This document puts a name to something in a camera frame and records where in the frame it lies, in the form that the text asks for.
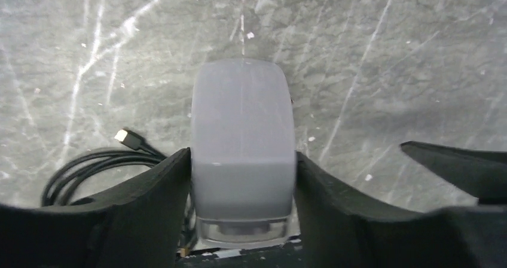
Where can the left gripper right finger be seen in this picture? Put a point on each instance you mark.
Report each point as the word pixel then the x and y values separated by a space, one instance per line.
pixel 343 227

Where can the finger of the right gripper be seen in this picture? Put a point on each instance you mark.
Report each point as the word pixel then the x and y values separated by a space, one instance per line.
pixel 482 174

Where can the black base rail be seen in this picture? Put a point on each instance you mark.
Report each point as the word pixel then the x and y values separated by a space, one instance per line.
pixel 289 255

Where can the white metronome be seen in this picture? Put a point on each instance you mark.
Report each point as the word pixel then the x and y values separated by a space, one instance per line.
pixel 243 154

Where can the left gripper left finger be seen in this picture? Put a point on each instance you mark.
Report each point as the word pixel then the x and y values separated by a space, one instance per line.
pixel 136 223

